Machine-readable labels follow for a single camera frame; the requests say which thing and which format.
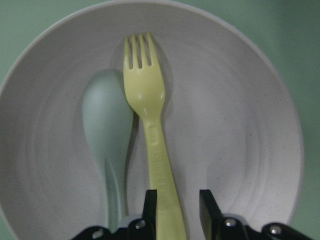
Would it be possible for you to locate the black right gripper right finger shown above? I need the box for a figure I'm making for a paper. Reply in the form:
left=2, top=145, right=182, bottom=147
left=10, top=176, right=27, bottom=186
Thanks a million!
left=199, top=189, right=310, bottom=240

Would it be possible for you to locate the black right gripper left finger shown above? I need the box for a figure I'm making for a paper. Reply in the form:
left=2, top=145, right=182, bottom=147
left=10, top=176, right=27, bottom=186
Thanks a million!
left=72, top=189, right=158, bottom=240

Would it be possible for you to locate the yellow plastic fork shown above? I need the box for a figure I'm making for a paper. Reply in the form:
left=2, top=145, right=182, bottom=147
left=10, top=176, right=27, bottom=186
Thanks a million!
left=123, top=32, right=187, bottom=240

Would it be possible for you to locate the light green plastic spoon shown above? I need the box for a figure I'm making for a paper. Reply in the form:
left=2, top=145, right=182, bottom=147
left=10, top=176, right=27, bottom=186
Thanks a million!
left=82, top=69, right=134, bottom=232

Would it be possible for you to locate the white round plate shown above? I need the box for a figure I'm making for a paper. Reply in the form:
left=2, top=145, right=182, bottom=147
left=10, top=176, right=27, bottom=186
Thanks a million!
left=0, top=0, right=304, bottom=240

